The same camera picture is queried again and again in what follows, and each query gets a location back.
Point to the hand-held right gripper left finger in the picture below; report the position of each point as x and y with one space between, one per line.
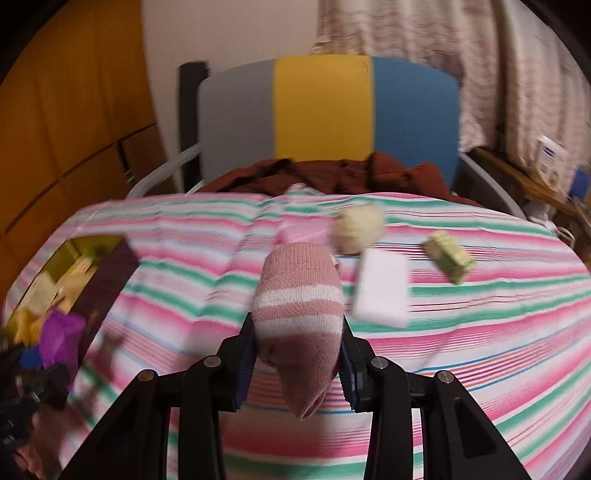
244 369

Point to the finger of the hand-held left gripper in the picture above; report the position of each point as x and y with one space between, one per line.
56 376
30 357

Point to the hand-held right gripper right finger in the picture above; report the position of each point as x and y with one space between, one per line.
348 376

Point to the purple packet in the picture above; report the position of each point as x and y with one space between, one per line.
62 337

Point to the pink striped sock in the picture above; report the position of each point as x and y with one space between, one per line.
300 332

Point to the large yellow sponge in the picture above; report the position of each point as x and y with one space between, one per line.
78 286
46 286

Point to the brown cardboard box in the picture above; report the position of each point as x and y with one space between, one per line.
111 281

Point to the small yellow sponge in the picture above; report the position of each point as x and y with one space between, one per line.
24 323

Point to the white sponge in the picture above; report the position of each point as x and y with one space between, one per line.
381 295

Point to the striped bed sheet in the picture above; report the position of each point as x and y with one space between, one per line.
461 332

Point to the yellow green scouring sponge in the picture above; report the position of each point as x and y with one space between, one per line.
92 251

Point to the cream yarn ball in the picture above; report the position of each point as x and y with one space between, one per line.
358 228

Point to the small green box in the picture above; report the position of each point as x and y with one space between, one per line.
450 256

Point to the red-brown blanket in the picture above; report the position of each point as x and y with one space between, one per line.
369 173

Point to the orange wooden wardrobe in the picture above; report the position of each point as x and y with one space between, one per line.
69 115

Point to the wooden desk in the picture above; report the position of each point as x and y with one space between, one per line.
508 177

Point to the grey yellow blue cushion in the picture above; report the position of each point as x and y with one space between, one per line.
323 106

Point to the white blue printed box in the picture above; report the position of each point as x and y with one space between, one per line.
550 161

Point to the blue mug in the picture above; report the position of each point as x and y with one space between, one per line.
579 183

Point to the patterned curtain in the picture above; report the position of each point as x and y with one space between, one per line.
415 27

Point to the white bed rail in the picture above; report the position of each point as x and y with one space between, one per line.
159 175

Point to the grey bed rail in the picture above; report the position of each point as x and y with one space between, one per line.
489 180

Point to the black bed post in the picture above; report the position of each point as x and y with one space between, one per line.
190 124

